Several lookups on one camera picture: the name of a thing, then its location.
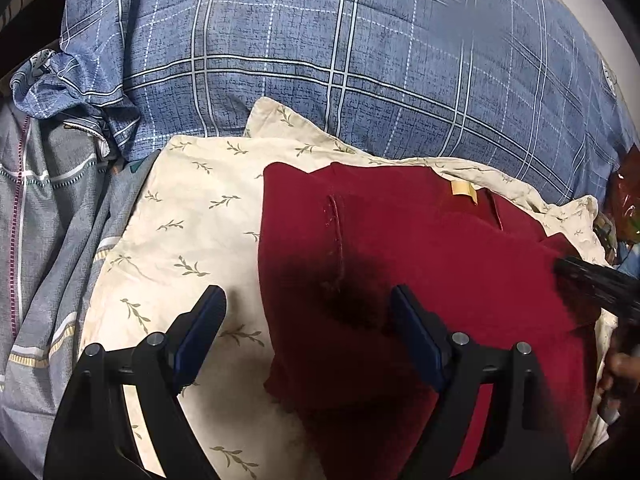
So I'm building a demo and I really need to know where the blue plaid quilt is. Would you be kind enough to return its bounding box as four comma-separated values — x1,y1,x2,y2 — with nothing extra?
11,0,638,204

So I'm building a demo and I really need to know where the grey striped bedsheet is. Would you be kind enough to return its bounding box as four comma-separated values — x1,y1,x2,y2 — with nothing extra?
1,100,155,478

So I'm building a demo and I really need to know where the red shiny plastic bag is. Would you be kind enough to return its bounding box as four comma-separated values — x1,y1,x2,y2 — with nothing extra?
605,145,640,244

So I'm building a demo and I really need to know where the dark red small garment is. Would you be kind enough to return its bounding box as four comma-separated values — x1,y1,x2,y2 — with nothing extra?
258,162,600,479

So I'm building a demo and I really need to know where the cream leaf-print pillow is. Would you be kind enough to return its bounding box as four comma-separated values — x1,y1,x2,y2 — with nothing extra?
79,96,618,480

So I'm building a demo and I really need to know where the person's right hand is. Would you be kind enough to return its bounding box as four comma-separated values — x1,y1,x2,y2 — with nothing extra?
598,352,634,418

